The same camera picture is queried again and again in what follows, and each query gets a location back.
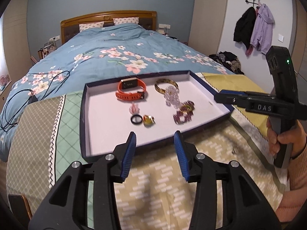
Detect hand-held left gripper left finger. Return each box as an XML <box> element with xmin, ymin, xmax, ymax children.
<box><xmin>28</xmin><ymin>132</ymin><xmax>137</xmax><ymax>230</ymax></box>

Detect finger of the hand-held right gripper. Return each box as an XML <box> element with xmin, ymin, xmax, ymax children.
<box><xmin>214</xmin><ymin>93</ymin><xmax>250</xmax><ymax>111</ymax></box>
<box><xmin>220</xmin><ymin>90</ymin><xmax>275</xmax><ymax>99</ymax></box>

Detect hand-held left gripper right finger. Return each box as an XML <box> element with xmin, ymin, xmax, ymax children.
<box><xmin>174</xmin><ymin>131</ymin><xmax>281</xmax><ymax>230</ymax></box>

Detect purple beaded bracelet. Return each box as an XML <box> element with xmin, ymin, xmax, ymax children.
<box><xmin>173</xmin><ymin>102</ymin><xmax>195</xmax><ymax>125</ymax></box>

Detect gold yellow ring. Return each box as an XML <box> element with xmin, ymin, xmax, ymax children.
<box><xmin>143</xmin><ymin>114</ymin><xmax>156</xmax><ymax>127</ymax></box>

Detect dark blue cardboard box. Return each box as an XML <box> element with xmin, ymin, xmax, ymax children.
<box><xmin>80</xmin><ymin>70</ymin><xmax>235</xmax><ymax>163</ymax></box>

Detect clear crystal bracelet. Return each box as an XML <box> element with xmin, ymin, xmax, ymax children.
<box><xmin>164</xmin><ymin>86</ymin><xmax>180</xmax><ymax>108</ymax></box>

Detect person's right forearm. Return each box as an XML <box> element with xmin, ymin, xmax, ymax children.
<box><xmin>275</xmin><ymin>146</ymin><xmax>307</xmax><ymax>226</ymax></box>

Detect person's right hand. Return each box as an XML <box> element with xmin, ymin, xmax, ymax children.
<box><xmin>266</xmin><ymin>118</ymin><xmax>307</xmax><ymax>160</ymax></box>

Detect pile of dark clothes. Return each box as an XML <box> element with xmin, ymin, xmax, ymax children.
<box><xmin>208</xmin><ymin>51</ymin><xmax>245</xmax><ymax>75</ymax></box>

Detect green yellow patchwork blanket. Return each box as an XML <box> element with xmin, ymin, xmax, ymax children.
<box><xmin>6</xmin><ymin>72</ymin><xmax>289</xmax><ymax>230</ymax></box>

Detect orange smartwatch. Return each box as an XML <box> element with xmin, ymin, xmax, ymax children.
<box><xmin>116</xmin><ymin>79</ymin><xmax>147</xmax><ymax>101</ymax></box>

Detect purple jacket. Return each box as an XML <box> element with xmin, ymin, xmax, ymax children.
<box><xmin>245</xmin><ymin>3</ymin><xmax>275</xmax><ymax>56</ymax></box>

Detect black coat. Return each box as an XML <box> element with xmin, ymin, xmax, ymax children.
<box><xmin>234</xmin><ymin>7</ymin><xmax>257</xmax><ymax>50</ymax></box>

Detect tortoiseshell bangle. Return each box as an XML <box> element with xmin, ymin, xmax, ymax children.
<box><xmin>154</xmin><ymin>79</ymin><xmax>179</xmax><ymax>94</ymax></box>

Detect bed with floral duvet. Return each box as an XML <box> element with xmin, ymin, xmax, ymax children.
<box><xmin>0</xmin><ymin>24</ymin><xmax>237</xmax><ymax>162</ymax></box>

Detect dark brown-edged object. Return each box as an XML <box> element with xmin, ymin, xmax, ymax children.
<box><xmin>8</xmin><ymin>194</ymin><xmax>33</xmax><ymax>221</ymax></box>

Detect white patterned pillow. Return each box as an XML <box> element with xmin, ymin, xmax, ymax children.
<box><xmin>113</xmin><ymin>17</ymin><xmax>140</xmax><ymax>26</ymax></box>
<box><xmin>79</xmin><ymin>21</ymin><xmax>105</xmax><ymax>32</ymax></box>

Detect nightstand bottles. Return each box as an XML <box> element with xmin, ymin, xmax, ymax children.
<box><xmin>37</xmin><ymin>39</ymin><xmax>57</xmax><ymax>59</ymax></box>

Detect wooden headboard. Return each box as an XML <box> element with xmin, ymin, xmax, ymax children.
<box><xmin>60</xmin><ymin>11</ymin><xmax>157</xmax><ymax>45</ymax></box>

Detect black cable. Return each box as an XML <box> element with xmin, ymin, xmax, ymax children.
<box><xmin>0</xmin><ymin>70</ymin><xmax>71</xmax><ymax>133</ymax></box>

